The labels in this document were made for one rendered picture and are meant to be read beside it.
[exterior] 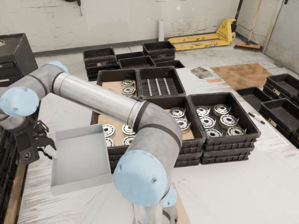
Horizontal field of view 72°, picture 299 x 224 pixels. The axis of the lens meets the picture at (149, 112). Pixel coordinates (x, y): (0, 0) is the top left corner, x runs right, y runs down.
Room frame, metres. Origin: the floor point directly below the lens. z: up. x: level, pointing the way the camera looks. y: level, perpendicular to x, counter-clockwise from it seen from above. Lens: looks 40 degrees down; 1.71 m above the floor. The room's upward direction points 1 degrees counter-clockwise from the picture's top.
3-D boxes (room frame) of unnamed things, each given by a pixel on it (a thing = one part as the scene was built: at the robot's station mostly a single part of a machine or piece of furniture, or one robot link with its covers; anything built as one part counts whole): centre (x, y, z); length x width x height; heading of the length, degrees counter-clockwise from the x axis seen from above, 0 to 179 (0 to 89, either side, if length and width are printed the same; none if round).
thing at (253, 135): (0.92, -0.42, 0.92); 0.40 x 0.30 x 0.02; 6
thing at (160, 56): (2.73, -0.13, 0.37); 0.40 x 0.30 x 0.45; 106
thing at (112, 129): (0.85, 0.25, 0.86); 0.10 x 0.10 x 0.01
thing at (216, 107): (1.04, -0.47, 0.86); 0.10 x 0.10 x 0.01
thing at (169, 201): (0.41, -0.05, 0.89); 0.13 x 0.12 x 0.14; 157
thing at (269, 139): (0.99, -0.75, 0.70); 0.33 x 0.23 x 0.01; 16
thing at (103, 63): (2.52, 0.64, 0.37); 0.40 x 0.30 x 0.45; 106
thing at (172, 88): (1.29, -0.08, 0.87); 0.40 x 0.30 x 0.11; 6
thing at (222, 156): (0.92, -0.42, 0.76); 0.40 x 0.30 x 0.12; 6
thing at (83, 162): (0.51, 0.27, 1.07); 0.27 x 0.20 x 0.05; 16
